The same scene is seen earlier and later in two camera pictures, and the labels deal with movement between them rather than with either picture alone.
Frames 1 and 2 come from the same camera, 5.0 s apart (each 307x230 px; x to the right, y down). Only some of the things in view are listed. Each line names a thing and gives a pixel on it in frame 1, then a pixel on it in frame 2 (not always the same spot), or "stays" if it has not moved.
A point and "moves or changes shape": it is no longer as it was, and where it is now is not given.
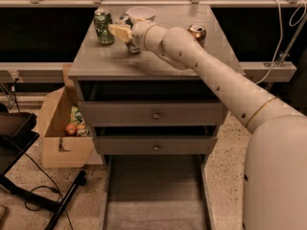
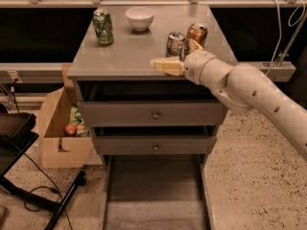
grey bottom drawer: [157, 192] stays
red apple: [71, 130] stays
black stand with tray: [17, 132] stays
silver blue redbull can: [125, 19] moves or changes shape
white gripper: [138, 34] -> [194, 66]
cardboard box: [59, 150] stays
